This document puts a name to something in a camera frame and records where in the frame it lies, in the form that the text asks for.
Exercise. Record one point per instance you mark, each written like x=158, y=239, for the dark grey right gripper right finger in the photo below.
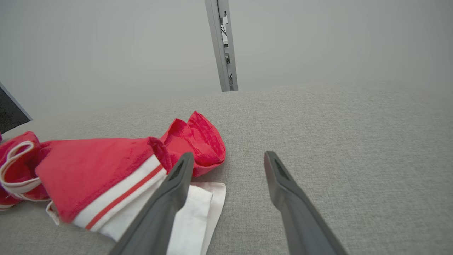
x=300, y=219

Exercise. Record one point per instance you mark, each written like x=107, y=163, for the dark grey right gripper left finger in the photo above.
x=159, y=212

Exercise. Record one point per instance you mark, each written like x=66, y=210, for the red and white shirt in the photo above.
x=88, y=166

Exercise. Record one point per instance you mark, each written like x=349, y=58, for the grey fabric sofa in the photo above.
x=354, y=159

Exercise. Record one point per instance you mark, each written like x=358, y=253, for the dark framed panel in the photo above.
x=9, y=113

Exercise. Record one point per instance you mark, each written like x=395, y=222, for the aluminium wall rail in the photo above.
x=217, y=42

